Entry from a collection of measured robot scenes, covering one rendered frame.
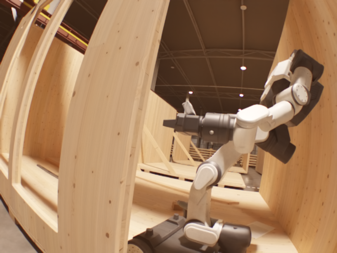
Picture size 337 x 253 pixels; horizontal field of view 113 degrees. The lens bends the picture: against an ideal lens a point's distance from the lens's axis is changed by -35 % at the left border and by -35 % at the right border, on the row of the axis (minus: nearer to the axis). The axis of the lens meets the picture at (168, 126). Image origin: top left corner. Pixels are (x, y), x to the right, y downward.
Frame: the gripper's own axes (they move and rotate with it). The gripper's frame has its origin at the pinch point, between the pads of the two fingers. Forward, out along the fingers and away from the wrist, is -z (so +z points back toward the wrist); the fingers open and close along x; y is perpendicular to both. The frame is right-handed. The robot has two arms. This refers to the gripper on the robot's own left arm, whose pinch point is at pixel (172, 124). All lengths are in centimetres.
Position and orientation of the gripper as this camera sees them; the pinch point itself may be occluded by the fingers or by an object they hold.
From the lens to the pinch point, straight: 55.0
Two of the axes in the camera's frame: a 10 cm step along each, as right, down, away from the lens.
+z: 9.2, 0.9, -3.8
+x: 3.6, 1.7, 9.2
